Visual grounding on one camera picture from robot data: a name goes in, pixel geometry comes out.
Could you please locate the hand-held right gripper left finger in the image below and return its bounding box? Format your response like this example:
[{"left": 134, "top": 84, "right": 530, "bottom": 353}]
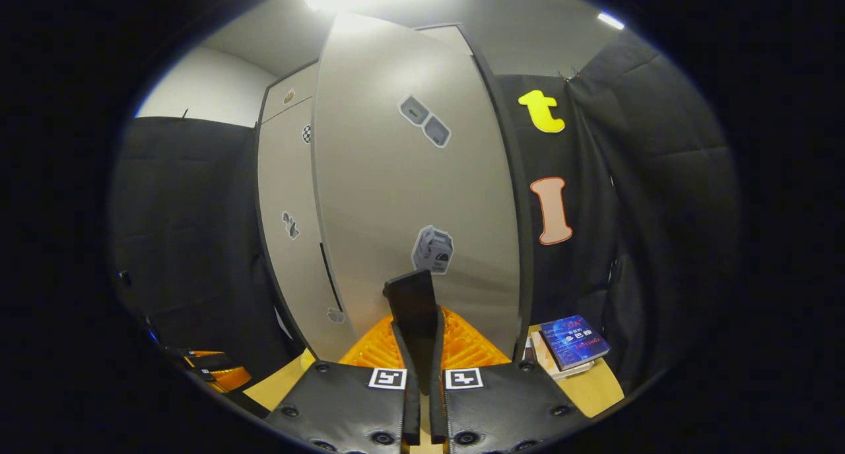
[{"left": 264, "top": 314, "right": 422, "bottom": 454}]

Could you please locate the grey double-door shoe cabinet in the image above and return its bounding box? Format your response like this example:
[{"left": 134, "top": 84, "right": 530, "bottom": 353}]
[{"left": 254, "top": 22, "right": 535, "bottom": 364}]

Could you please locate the beige book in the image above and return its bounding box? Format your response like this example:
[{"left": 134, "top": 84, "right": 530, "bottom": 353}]
[{"left": 525, "top": 329, "right": 595, "bottom": 382}]

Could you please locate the black backdrop cloth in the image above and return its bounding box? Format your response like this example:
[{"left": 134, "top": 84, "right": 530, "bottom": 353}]
[{"left": 109, "top": 28, "right": 740, "bottom": 402}]

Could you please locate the grey cabinet door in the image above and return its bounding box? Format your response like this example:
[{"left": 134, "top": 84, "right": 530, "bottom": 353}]
[
  {"left": 256, "top": 98, "right": 358, "bottom": 364},
  {"left": 312, "top": 12, "right": 522, "bottom": 395}
]

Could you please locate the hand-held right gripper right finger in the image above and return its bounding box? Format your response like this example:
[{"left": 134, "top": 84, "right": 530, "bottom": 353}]
[{"left": 428, "top": 307, "right": 590, "bottom": 454}]

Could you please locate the blue book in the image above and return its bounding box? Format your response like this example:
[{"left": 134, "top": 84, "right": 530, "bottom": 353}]
[{"left": 539, "top": 315, "right": 611, "bottom": 372}]

